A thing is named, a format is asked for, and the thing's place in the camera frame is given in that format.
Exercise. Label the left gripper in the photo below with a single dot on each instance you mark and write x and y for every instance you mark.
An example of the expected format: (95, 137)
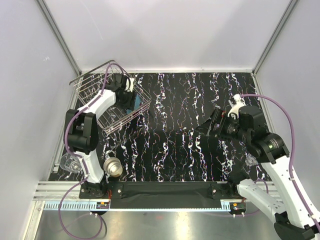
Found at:
(130, 104)

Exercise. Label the brown paper cup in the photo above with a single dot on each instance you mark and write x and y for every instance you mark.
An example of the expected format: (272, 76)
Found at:
(113, 167)

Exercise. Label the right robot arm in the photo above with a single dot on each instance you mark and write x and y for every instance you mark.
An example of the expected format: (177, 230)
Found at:
(294, 217)

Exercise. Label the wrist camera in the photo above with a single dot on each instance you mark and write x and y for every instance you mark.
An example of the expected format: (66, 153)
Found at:
(236, 102)
(129, 83)

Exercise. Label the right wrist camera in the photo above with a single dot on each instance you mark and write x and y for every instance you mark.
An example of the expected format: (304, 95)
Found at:
(236, 102)

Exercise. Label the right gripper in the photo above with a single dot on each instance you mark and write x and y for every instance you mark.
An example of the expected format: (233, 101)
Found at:
(220, 117)

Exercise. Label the clear glass cup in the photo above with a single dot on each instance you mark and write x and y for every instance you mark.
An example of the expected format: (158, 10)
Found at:
(250, 160)

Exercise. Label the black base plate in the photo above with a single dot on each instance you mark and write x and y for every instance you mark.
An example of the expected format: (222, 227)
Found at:
(159, 195)

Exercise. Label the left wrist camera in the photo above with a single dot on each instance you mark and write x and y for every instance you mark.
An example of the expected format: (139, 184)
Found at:
(129, 83)

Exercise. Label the wire dish rack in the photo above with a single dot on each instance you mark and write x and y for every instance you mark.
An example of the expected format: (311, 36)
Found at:
(86, 86)

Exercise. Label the clear plastic cup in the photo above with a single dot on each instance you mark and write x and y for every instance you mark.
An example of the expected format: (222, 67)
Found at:
(70, 163)

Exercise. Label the light blue floral mug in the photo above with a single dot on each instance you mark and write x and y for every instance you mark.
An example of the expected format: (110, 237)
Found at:
(134, 104)

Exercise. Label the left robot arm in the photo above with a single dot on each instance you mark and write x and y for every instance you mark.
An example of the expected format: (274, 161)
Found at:
(81, 135)

